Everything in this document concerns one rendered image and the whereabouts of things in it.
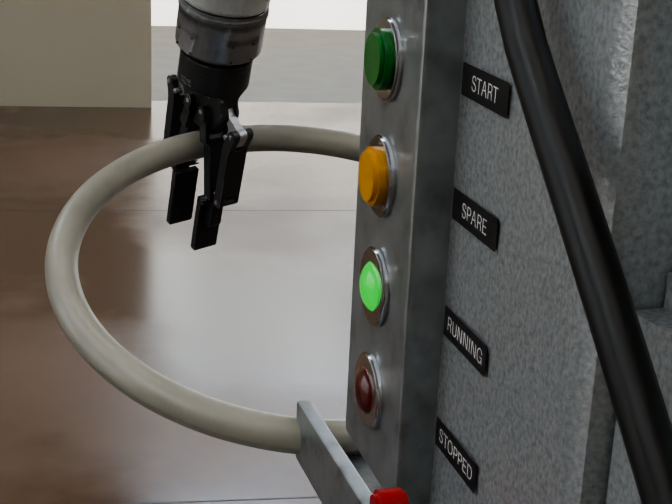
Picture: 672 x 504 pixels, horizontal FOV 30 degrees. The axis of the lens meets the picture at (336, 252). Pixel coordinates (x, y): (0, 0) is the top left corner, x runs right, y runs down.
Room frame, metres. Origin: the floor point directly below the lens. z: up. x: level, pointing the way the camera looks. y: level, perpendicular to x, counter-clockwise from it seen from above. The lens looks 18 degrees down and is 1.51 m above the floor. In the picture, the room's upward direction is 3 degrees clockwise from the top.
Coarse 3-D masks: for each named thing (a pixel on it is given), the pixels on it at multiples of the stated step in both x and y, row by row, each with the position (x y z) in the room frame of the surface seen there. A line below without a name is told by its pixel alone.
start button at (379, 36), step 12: (372, 36) 0.53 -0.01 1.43; (384, 36) 0.52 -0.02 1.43; (372, 48) 0.53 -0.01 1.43; (384, 48) 0.52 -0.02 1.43; (372, 60) 0.53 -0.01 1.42; (384, 60) 0.52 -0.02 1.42; (372, 72) 0.53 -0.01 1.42; (384, 72) 0.52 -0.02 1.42; (372, 84) 0.52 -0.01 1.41; (384, 84) 0.52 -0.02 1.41
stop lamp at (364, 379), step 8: (360, 368) 0.53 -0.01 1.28; (360, 376) 0.53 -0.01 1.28; (368, 376) 0.52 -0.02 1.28; (360, 384) 0.52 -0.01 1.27; (368, 384) 0.52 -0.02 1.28; (360, 392) 0.52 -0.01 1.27; (368, 392) 0.52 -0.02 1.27; (360, 400) 0.52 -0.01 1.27; (368, 400) 0.52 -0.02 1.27; (360, 408) 0.53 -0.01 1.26; (368, 408) 0.52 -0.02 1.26
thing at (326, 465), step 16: (304, 416) 0.89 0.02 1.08; (320, 416) 0.89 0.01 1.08; (304, 432) 0.89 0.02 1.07; (320, 432) 0.86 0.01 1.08; (304, 448) 0.89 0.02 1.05; (320, 448) 0.85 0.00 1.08; (336, 448) 0.83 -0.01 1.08; (304, 464) 0.89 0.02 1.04; (320, 464) 0.84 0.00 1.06; (336, 464) 0.81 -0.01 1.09; (352, 464) 0.81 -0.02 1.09; (320, 480) 0.84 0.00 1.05; (336, 480) 0.80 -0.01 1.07; (352, 480) 0.78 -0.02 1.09; (368, 480) 0.87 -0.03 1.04; (320, 496) 0.84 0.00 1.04; (336, 496) 0.80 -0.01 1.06; (352, 496) 0.76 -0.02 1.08; (368, 496) 0.76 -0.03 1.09
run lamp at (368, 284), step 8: (368, 264) 0.53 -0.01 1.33; (368, 272) 0.52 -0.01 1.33; (360, 280) 0.53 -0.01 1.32; (368, 280) 0.52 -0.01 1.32; (376, 280) 0.52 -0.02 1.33; (360, 288) 0.53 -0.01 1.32; (368, 288) 0.52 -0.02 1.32; (376, 288) 0.52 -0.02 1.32; (368, 296) 0.52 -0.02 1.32; (376, 296) 0.52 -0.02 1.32; (368, 304) 0.52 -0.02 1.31; (376, 304) 0.52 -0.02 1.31
